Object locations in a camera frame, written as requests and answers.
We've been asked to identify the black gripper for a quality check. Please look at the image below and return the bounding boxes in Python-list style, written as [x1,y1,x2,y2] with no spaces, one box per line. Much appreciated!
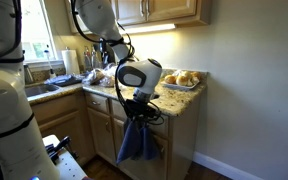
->
[125,97,160,128]

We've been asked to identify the wooden drawer front with hook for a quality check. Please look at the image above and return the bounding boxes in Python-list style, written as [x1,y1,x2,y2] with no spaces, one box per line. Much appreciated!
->
[110,98,170,137]

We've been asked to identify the blue hanging towel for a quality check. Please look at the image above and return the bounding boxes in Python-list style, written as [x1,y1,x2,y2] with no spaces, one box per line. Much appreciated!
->
[112,117,169,180]

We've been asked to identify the yellow onion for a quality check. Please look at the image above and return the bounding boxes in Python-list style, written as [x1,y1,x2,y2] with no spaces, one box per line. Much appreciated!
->
[163,74,178,85]
[175,74,190,87]
[190,70,203,81]
[179,69,194,80]

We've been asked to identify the white tray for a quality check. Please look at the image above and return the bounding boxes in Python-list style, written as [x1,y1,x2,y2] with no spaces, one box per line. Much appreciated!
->
[160,79,201,92]

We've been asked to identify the small bagged brown bread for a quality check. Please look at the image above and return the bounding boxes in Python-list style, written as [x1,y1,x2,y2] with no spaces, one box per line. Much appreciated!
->
[98,64,119,89]

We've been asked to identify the large bagged brown bread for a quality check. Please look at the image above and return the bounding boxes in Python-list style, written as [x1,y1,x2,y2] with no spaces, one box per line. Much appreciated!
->
[82,67,105,86]

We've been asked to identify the clear spray bottle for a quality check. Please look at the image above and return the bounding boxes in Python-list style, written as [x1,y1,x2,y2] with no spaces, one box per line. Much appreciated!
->
[90,44,100,70]
[83,46,93,73]

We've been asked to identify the wooden sink cabinet front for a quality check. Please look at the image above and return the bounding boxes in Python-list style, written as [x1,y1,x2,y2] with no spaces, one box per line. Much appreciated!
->
[30,92,97,165]

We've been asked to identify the black tools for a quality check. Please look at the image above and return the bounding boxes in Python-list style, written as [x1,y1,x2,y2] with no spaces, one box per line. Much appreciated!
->
[45,135,80,165]

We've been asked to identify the dark blue dish mat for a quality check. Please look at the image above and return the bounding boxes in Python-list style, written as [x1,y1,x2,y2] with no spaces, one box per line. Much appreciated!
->
[45,73,85,87]

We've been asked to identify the white paper towel roll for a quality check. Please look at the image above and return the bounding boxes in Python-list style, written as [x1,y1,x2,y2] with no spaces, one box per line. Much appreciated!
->
[60,47,81,76]

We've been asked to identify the white baseboard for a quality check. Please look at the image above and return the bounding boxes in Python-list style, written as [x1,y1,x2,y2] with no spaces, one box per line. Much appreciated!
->
[192,151,266,180]

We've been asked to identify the steel kitchen sink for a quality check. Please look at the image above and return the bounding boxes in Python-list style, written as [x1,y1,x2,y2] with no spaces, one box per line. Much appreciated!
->
[25,83,62,98]

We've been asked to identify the white dish wand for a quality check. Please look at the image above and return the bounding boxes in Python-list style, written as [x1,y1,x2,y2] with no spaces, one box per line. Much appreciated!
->
[43,44,57,80]

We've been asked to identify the wooden upper cabinets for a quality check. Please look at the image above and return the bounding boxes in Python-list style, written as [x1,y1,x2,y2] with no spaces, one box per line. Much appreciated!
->
[65,0,214,36]

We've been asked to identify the kitchen window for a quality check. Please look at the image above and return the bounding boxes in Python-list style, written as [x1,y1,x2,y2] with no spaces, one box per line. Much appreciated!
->
[19,0,57,63]

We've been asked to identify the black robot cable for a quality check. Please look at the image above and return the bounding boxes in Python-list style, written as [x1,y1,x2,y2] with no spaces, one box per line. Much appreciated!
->
[70,0,166,127]

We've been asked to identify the wooden cabinet door with handle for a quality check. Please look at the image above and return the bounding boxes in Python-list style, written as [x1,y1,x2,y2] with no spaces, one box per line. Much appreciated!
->
[86,106,118,167]

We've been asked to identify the wooden drawer front with handle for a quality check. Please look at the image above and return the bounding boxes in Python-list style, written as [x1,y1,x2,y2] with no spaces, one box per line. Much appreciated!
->
[84,91,111,115]

